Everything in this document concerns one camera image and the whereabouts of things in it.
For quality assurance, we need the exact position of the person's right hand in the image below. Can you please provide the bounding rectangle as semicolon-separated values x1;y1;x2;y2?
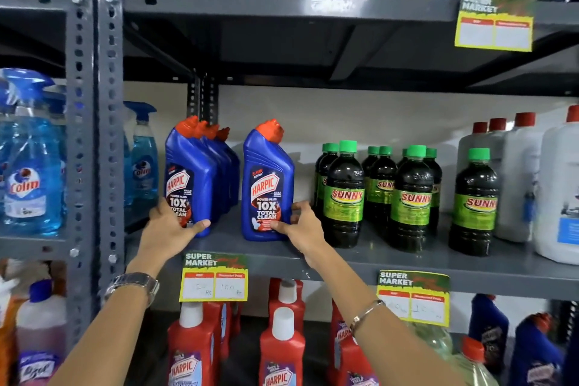
270;200;334;270

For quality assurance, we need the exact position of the person's left hand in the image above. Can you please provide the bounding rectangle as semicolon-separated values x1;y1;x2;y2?
128;198;212;277

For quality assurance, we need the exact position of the blue toilet cleaner bottle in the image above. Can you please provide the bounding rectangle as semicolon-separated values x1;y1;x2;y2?
468;294;510;375
241;119;296;242
164;115;219;238
206;124;233;214
216;127;241;208
195;121;225;223
508;312;566;386

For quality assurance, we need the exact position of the person's right forearm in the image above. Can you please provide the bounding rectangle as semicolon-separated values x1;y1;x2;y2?
312;250;469;386

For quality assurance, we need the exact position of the person's left forearm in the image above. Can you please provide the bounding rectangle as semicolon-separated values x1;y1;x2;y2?
47;260;157;386

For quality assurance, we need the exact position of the yellow price label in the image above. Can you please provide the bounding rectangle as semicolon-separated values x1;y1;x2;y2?
179;252;249;303
376;269;451;327
454;0;535;53

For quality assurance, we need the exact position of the blue glass cleaner spray bottle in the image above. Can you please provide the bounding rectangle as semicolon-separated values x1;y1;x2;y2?
0;68;65;237
43;84;68;219
123;101;159;215

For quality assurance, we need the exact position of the silver wristwatch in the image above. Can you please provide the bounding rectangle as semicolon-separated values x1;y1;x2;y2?
103;272;160;308

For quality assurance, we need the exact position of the group of red white-capped bottles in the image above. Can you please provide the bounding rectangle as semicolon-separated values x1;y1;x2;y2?
167;277;381;386

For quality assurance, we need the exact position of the group of dark green-capped bottles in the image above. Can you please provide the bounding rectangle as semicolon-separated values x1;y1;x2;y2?
313;140;502;258

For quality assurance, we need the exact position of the grey metal shelving rack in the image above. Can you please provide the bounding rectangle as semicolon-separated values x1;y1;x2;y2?
96;0;579;386
0;0;97;355

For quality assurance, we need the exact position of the clear plastic bottle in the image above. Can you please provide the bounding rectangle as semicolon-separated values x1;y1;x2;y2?
406;320;454;362

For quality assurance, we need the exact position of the pink cleaner bottle blue cap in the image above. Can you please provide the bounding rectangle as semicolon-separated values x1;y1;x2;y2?
15;279;68;386

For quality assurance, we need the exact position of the white jug red cap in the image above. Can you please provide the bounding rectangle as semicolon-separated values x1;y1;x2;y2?
456;122;489;174
477;118;509;162
533;105;579;265
494;112;549;244

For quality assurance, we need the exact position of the orange cleaner bottle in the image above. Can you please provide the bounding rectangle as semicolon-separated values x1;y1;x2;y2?
0;279;26;386

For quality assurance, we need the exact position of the clear bottle red cap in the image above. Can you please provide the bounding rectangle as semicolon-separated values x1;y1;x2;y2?
449;336;501;386

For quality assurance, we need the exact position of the silver bracelet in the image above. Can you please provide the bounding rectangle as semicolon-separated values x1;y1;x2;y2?
349;299;386;337

